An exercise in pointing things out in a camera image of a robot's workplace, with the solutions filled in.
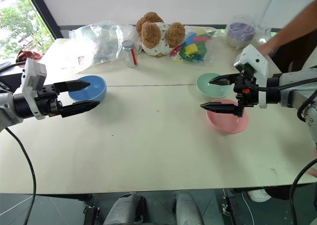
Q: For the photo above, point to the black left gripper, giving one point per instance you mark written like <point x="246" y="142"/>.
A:
<point x="48" y="99"/>

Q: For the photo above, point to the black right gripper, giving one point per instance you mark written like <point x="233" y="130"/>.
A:
<point x="248" y="93"/>

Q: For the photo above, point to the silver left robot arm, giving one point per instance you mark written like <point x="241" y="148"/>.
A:
<point x="7" y="109"/>

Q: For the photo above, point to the person's bare forearm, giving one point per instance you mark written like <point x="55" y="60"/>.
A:
<point x="294" y="28"/>

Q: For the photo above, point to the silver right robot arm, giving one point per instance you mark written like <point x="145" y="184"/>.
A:
<point x="289" y="88"/>

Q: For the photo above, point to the person's hand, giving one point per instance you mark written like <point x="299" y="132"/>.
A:
<point x="265" y="49"/>

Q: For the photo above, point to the green bowl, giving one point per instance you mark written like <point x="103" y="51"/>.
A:
<point x="210" y="90"/>

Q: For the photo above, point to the blue bowl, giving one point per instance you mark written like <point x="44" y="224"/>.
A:
<point x="95" y="88"/>

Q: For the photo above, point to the pink red bowl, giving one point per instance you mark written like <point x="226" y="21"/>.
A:
<point x="227" y="123"/>

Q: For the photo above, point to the bag of colourful blocks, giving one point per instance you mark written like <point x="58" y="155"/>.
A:
<point x="193" y="47"/>

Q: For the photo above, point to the clear plastic bag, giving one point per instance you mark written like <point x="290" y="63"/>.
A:
<point x="104" y="44"/>

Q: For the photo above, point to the dark red cloth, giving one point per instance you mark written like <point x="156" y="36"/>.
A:
<point x="29" y="56"/>

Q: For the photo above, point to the purple tub in plastic bag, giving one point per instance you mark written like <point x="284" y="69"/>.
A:
<point x="240" y="33"/>

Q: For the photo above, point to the glass bottle with red label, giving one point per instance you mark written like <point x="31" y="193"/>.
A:
<point x="130" y="55"/>

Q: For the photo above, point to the black flat object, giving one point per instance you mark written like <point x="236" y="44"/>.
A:
<point x="10" y="73"/>

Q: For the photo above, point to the brown white plush toy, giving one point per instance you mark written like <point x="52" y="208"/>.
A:
<point x="153" y="34"/>

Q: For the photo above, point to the white shoe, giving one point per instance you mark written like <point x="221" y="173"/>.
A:
<point x="258" y="195"/>

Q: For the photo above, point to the grey rounded robot leg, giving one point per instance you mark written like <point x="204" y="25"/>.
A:
<point x="123" y="210"/>
<point x="187" y="208"/>

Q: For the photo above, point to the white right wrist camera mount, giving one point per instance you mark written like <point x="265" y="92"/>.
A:
<point x="256" y="59"/>

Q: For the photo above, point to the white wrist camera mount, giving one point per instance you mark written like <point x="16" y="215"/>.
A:
<point x="256" y="59"/>
<point x="33" y="75"/>

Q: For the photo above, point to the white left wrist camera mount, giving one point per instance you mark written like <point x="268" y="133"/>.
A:
<point x="33" y="75"/>

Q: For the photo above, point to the black window frame post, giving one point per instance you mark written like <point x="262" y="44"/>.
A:
<point x="43" y="12"/>

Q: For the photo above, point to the black table leg bracket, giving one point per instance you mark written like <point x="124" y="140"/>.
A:
<point x="91" y="215"/>
<point x="232" y="207"/>

